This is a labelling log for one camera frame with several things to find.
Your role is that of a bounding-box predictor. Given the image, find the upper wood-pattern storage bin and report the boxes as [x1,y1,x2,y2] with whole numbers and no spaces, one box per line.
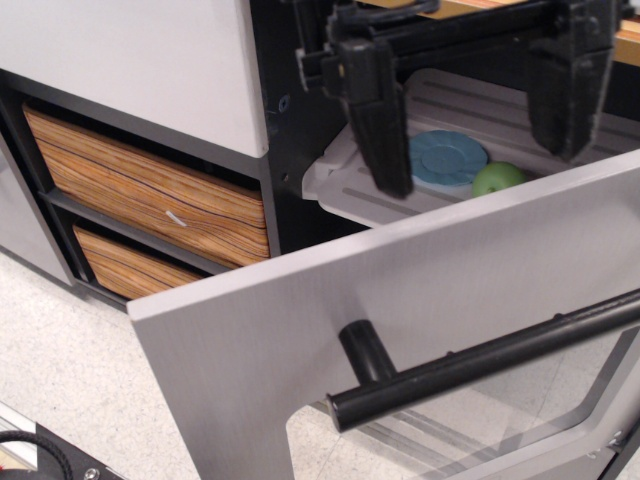
[22,103,271,268]

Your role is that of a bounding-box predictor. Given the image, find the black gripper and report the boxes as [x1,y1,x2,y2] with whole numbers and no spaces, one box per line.
[292,1,620,198]

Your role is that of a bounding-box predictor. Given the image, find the wooden countertop edge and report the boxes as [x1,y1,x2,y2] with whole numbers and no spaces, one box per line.
[364,1,639,66]

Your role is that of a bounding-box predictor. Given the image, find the green toy apple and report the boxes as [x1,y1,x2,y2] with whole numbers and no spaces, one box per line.
[472,162,527,198]

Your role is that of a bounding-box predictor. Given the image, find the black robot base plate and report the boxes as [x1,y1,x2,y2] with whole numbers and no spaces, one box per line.
[32,422,126,480]

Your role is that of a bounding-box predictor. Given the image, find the wood-pattern storage bin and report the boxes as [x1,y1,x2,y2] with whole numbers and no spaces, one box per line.
[22,103,271,268]
[73,225,204,300]

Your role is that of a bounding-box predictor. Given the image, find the black braided cable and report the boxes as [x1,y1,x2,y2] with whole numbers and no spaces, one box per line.
[0,429,71,480]

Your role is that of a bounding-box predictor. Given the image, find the white toy kitchen cabinet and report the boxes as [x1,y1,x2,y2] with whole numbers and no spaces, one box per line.
[0,0,281,311]

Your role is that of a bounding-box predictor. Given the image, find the lower wood-pattern storage bin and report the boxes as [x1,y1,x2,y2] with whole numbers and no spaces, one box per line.
[73,225,204,300]

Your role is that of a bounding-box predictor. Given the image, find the blue toy plate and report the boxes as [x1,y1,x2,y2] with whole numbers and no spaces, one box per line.
[409,130,489,187]

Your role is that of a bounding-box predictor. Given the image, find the grey oven door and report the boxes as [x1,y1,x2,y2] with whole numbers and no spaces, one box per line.
[127,152,639,479]

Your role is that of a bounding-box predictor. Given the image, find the black oven door handle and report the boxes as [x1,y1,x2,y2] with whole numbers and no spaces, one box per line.
[326,290,639,433]

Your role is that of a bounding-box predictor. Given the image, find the grey oven rack tray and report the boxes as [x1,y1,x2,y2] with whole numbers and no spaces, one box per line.
[302,69,639,227]

